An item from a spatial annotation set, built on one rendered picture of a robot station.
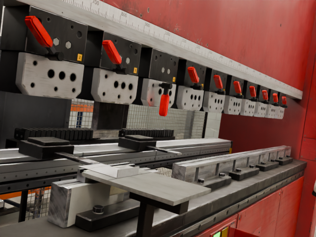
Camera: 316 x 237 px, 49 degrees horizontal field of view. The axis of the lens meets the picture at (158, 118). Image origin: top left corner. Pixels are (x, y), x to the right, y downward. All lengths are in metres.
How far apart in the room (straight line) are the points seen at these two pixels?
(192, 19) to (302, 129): 1.88
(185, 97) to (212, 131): 7.53
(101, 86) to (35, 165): 0.38
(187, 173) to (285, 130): 1.71
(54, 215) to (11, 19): 0.45
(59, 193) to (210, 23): 0.79
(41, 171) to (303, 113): 2.20
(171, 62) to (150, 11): 0.18
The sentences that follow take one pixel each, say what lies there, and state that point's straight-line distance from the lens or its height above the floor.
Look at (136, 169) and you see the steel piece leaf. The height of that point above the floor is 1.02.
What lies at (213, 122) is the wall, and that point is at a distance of 8.67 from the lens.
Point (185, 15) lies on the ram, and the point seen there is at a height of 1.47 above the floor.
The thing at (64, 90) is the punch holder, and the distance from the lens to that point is 0.76.
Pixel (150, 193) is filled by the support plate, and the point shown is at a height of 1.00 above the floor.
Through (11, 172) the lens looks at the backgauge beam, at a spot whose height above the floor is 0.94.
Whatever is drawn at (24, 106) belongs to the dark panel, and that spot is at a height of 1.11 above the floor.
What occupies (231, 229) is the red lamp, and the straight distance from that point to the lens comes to 1.19.
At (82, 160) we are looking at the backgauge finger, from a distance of 0.99.
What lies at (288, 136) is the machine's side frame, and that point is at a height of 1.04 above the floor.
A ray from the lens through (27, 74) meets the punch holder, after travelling 0.70.
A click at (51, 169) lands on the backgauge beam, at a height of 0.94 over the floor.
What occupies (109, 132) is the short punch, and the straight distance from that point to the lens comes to 0.94.
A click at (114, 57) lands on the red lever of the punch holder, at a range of 0.81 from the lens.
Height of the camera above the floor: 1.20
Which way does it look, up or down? 3 degrees down
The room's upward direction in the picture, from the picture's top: 8 degrees clockwise
